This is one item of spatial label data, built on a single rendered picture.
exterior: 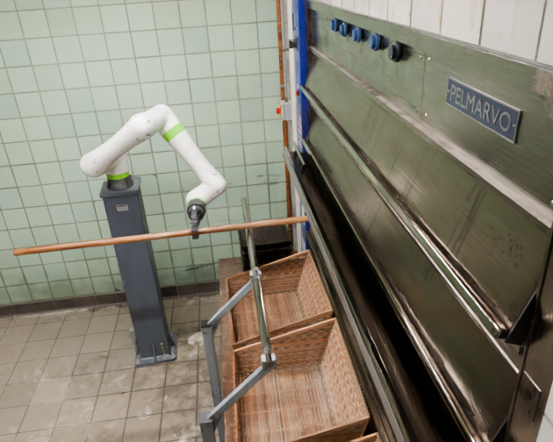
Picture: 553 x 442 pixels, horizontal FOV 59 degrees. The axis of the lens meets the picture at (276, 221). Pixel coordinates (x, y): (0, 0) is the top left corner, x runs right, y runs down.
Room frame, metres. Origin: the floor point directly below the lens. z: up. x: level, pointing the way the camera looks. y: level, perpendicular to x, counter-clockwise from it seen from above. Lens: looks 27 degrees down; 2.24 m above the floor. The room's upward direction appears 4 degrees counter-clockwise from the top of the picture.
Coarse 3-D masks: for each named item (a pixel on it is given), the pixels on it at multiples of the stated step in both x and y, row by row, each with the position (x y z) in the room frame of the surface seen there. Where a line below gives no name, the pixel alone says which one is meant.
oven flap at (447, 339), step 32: (320, 128) 2.18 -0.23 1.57; (320, 160) 2.02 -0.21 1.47; (352, 192) 1.56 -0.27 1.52; (352, 224) 1.42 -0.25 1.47; (384, 224) 1.25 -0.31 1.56; (384, 256) 1.17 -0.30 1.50; (416, 256) 1.03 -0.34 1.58; (384, 288) 1.07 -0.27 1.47; (416, 288) 0.97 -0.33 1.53; (448, 288) 0.87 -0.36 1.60; (416, 320) 0.91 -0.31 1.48; (448, 320) 0.82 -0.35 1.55; (448, 352) 0.77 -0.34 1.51; (480, 352) 0.70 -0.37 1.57; (448, 384) 0.72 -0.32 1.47; (480, 384) 0.66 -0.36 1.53; (512, 384) 0.60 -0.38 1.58; (480, 416) 0.62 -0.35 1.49
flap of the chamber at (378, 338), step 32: (320, 192) 1.84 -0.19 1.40; (352, 256) 1.33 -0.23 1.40; (352, 288) 1.15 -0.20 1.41; (352, 320) 1.00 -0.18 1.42; (384, 320) 1.01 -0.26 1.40; (384, 352) 0.89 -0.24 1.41; (416, 352) 0.90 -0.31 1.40; (416, 384) 0.79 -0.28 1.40; (416, 416) 0.70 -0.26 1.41; (448, 416) 0.70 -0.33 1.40
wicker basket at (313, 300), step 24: (288, 264) 2.30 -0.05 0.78; (312, 264) 2.18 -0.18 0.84; (240, 288) 2.27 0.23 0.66; (264, 288) 2.28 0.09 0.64; (288, 288) 2.30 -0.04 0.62; (312, 288) 2.09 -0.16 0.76; (240, 312) 2.14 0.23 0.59; (288, 312) 2.12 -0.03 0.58; (312, 312) 1.99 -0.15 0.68; (288, 360) 1.75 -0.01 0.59
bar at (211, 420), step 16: (256, 272) 1.63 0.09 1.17; (256, 288) 1.52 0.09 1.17; (256, 304) 1.43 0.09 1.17; (208, 320) 1.63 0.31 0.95; (208, 336) 1.59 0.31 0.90; (208, 352) 1.59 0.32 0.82; (208, 368) 1.59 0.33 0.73; (272, 368) 1.14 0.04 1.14; (224, 400) 1.14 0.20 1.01; (208, 416) 1.13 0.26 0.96; (208, 432) 1.11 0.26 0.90; (224, 432) 1.59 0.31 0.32
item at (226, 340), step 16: (224, 272) 2.57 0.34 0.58; (240, 272) 2.55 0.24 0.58; (224, 288) 2.40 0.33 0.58; (224, 304) 2.23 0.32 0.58; (224, 320) 2.09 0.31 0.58; (224, 336) 1.97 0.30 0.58; (240, 336) 1.96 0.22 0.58; (224, 352) 1.85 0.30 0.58; (224, 368) 1.74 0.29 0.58; (224, 384) 1.64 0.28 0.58; (240, 384) 1.63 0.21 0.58; (288, 400) 1.53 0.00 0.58; (224, 416) 1.46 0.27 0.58; (272, 416) 1.45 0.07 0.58; (272, 432) 1.36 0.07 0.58
